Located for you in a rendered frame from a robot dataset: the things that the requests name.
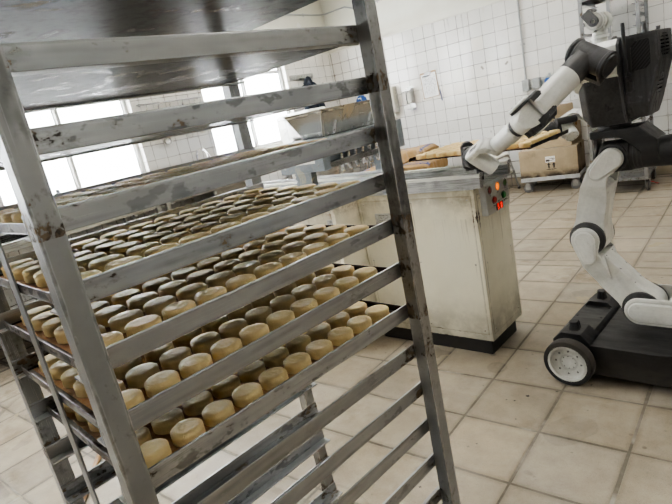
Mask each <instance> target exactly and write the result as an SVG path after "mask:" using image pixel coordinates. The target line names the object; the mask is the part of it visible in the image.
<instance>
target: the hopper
mask: <svg viewBox="0 0 672 504"><path fill-rule="evenodd" d="M283 118H284V119H285V120H286V121H287V122H288V124H289V125H290V126H291V127H292V128H293V129H294V130H295V131H296V133H297V134H298V135H299V136H300V137H301V138H302V139H303V140H308V139H314V138H320V137H325V136H329V135H333V134H337V133H341V132H345V131H349V130H353V129H357V128H361V127H365V126H369V125H373V124H374V122H373V117H372V111H371V105H370V100H364V101H359V102H354V103H349V104H344V105H339V106H334V107H329V108H324V109H319V110H314V111H310V112H306V113H301V114H297V115H292V116H288V117H283Z"/></svg>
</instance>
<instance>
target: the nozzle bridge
mask: <svg viewBox="0 0 672 504"><path fill-rule="evenodd" d="M395 120H396V126H397V132H398V138H399V144H400V147H401V146H404V145H405V142H404V136H403V130H402V124H401V119H400V118H399V119H395ZM370 127H374V124H373V125H369V126H365V127H361V128H357V129H353V130H349V131H345V132H341V133H337V134H333V135H329V136H325V137H320V138H314V139H308V140H300V141H296V142H292V143H288V145H290V144H294V143H299V142H304V141H307V142H308V141H313V140H317V139H323V138H331V137H335V136H338V135H342V134H346V133H350V132H354V131H358V130H362V129H366V128H370ZM364 150H365V151H364V152H361V149H360V148H358V149H357V152H358V154H354V151H353V150H351V151H350V155H351V156H349V157H347V154H346V152H344V153H343V159H340V157H339V154H336V155H332V156H329V157H325V158H322V159H318V160H315V161H311V162H308V163H304V164H301V165H297V166H294V167H290V168H287V169H283V170H281V173H282V176H285V175H294V174H295V176H296V181H297V185H298V187H299V186H303V185H308V184H315V185H319V184H318V179H317V175H316V172H321V171H327V170H330V169H331V168H333V167H336V166H339V165H342V164H346V163H349V162H352V161H355V160H358V159H361V158H364V157H368V156H371V155H373V158H374V163H375V169H376V170H382V166H381V161H380V159H379V160H377V159H376V157H375V154H377V153H379V150H378V148H374V144H372V145H371V150H368V148H367V146H365V147H364Z"/></svg>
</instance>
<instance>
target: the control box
mask: <svg viewBox="0 0 672 504"><path fill-rule="evenodd" d="M504 179H506V185H504V184H503V181H504ZM496 183H499V189H498V190H497V189H496ZM489 187H491V190H492V191H491V194H489V192H488V188H489ZM478 190H479V195H480V202H481V209H482V216H489V215H491V214H493V213H494V212H496V211H498V210H499V209H501V206H502V205H503V206H502V208H503V207H504V206H506V205H507V204H509V203H510V197H509V189H508V180H507V175H501V176H499V177H497V178H495V179H493V180H491V181H489V182H487V183H485V184H483V187H482V188H478ZM503 191H505V192H506V197H505V198H503V197H502V192H503ZM494 196H496V197H497V202H496V203H493V197H494ZM501 201H502V202H501ZM498 203H499V205H498V206H499V207H498V206H497V204H498ZM501 204H502V205H501ZM498 208H499V209H498Z"/></svg>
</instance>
